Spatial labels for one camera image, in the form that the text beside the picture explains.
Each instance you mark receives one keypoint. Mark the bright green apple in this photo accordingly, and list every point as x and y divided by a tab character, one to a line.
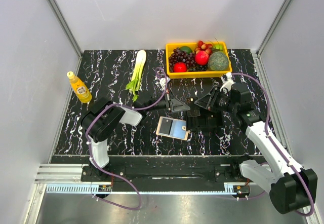
217	47

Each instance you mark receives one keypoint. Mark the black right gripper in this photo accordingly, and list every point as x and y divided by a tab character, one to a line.
204	101

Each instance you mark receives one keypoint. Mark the green white leek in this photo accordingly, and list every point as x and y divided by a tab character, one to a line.
134	85

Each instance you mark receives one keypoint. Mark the dark green avocado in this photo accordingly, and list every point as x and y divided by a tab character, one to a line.
186	49

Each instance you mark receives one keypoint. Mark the beige leather card holder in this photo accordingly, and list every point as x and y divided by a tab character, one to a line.
178	129

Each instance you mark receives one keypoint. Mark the red cherry cluster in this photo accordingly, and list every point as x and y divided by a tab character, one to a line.
201	46

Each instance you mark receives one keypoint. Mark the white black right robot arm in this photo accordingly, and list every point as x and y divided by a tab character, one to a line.
289	185

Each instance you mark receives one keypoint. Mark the white slotted cable duct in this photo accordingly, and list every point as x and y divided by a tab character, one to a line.
96	188

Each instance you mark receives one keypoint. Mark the red purple grape bunch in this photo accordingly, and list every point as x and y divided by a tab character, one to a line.
179	56

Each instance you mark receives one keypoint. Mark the dark blue grape bunch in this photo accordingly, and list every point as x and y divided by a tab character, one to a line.
197	68

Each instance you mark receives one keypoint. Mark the large red apple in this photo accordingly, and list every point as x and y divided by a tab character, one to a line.
201	58

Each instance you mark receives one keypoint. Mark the black VIP credit card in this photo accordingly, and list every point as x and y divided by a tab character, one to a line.
194	109

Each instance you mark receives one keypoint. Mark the aluminium frame rail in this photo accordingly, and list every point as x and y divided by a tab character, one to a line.
74	173

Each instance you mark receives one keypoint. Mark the black plastic card box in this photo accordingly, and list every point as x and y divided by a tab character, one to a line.
205	122

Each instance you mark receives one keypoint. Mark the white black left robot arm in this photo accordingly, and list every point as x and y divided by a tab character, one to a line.
104	116

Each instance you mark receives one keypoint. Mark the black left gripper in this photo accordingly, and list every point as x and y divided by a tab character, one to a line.
175	105

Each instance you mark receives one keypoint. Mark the yellow juice bottle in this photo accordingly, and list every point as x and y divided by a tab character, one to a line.
79	88

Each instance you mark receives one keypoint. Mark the yellow plastic fruit bin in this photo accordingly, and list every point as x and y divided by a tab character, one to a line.
202	74

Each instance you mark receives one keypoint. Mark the green netted melon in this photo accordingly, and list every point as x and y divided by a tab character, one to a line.
218	61

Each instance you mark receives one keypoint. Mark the black metal base plate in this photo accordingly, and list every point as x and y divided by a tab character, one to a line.
174	164

